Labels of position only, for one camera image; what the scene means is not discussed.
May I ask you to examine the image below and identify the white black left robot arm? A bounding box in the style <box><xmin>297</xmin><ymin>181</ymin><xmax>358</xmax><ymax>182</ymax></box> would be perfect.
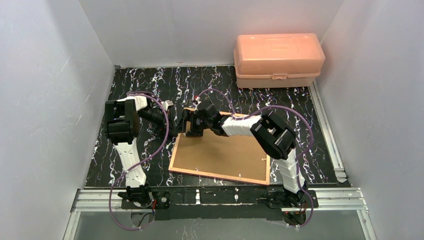
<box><xmin>103</xmin><ymin>92</ymin><xmax>177</xmax><ymax>205</ymax></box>

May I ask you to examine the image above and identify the brown cardboard backing board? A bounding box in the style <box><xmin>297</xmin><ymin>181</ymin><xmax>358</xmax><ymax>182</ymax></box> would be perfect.
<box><xmin>171</xmin><ymin>109</ymin><xmax>269</xmax><ymax>182</ymax></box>

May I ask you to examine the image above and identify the aluminium mounting rail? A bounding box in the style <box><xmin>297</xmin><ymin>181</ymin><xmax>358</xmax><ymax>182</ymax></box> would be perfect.
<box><xmin>71</xmin><ymin>186</ymin><xmax>369</xmax><ymax>212</ymax></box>

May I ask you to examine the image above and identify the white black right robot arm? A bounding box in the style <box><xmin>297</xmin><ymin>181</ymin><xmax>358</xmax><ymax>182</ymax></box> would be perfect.
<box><xmin>176</xmin><ymin>101</ymin><xmax>307</xmax><ymax>206</ymax></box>

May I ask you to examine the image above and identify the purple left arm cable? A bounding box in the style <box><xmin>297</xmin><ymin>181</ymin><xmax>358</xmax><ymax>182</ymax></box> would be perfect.
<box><xmin>107</xmin><ymin>91</ymin><xmax>170</xmax><ymax>232</ymax></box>

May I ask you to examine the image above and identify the pink plastic storage box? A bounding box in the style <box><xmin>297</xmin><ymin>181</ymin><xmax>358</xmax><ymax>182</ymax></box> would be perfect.
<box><xmin>233</xmin><ymin>33</ymin><xmax>326</xmax><ymax>89</ymax></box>

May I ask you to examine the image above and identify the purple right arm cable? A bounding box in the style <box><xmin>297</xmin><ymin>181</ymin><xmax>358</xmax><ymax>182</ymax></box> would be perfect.
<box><xmin>195</xmin><ymin>87</ymin><xmax>316</xmax><ymax>229</ymax></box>

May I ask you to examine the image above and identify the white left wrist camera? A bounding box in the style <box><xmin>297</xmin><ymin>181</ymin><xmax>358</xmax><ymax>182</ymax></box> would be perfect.
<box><xmin>161</xmin><ymin>100</ymin><xmax>174</xmax><ymax>111</ymax></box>

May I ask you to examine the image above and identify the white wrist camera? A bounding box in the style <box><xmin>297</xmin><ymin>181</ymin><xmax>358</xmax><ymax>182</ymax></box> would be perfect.
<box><xmin>193</xmin><ymin>96</ymin><xmax>202</xmax><ymax>111</ymax></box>
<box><xmin>161</xmin><ymin>100</ymin><xmax>174</xmax><ymax>111</ymax></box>

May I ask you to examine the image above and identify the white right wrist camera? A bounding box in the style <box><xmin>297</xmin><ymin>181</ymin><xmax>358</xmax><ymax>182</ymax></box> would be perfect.
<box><xmin>193</xmin><ymin>96</ymin><xmax>202</xmax><ymax>111</ymax></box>

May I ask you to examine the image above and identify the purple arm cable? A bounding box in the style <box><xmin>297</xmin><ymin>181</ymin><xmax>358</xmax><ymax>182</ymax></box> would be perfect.
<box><xmin>107</xmin><ymin>91</ymin><xmax>170</xmax><ymax>232</ymax></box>
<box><xmin>195</xmin><ymin>87</ymin><xmax>316</xmax><ymax>229</ymax></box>

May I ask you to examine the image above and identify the pink wooden picture frame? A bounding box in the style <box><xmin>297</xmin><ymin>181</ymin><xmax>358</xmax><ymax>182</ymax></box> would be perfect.
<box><xmin>167</xmin><ymin>106</ymin><xmax>272</xmax><ymax>186</ymax></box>

